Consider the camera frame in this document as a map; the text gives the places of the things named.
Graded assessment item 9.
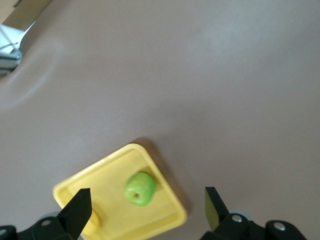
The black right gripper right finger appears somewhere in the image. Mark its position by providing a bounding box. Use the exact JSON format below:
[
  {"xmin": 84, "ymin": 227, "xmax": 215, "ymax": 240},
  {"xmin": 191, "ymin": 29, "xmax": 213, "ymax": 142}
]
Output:
[{"xmin": 201, "ymin": 186, "xmax": 309, "ymax": 240}]

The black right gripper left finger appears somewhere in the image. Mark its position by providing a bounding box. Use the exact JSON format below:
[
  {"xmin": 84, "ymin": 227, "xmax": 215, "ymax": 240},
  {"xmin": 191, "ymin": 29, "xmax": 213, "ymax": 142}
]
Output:
[{"xmin": 0, "ymin": 187, "xmax": 93, "ymax": 240}]

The green apple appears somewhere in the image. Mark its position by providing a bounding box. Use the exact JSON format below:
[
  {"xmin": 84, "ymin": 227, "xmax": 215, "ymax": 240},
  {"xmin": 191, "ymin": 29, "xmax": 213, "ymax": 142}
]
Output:
[{"xmin": 124, "ymin": 171, "xmax": 157, "ymax": 207}]

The yellow plastic tray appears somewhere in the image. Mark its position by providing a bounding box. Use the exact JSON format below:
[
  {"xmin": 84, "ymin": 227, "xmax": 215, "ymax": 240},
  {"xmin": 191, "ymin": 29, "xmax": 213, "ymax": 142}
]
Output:
[{"xmin": 52, "ymin": 143, "xmax": 188, "ymax": 238}]

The brown table mat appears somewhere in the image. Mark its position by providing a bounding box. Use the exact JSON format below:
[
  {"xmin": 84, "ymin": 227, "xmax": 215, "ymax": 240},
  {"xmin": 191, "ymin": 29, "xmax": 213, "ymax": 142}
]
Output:
[{"xmin": 0, "ymin": 0, "xmax": 320, "ymax": 240}]

